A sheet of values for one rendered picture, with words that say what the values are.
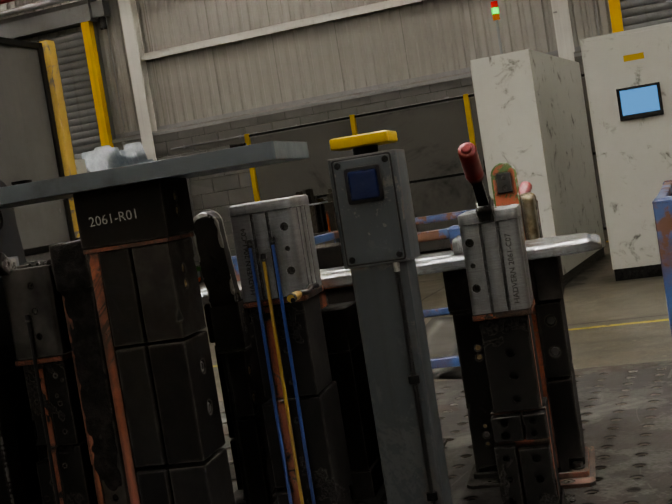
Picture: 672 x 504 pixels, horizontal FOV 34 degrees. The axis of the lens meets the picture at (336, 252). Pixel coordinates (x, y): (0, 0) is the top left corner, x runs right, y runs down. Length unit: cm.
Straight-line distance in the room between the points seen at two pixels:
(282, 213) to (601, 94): 797
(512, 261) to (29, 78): 407
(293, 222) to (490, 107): 805
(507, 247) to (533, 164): 798
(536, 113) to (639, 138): 85
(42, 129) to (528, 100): 504
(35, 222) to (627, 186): 549
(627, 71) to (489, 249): 796
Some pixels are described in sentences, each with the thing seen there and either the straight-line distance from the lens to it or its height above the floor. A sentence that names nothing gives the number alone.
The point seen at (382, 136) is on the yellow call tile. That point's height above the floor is 115.
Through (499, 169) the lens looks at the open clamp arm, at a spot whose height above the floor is 110.
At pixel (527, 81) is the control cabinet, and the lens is 922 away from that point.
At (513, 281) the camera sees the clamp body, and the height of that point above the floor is 98.
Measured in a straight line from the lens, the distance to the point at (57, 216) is 512.
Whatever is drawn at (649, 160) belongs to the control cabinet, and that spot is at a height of 94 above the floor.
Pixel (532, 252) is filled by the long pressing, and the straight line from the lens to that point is 134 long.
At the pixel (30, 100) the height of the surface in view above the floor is 171.
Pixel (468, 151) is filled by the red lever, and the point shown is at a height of 113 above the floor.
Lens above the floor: 111
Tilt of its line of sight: 3 degrees down
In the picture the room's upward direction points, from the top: 9 degrees counter-clockwise
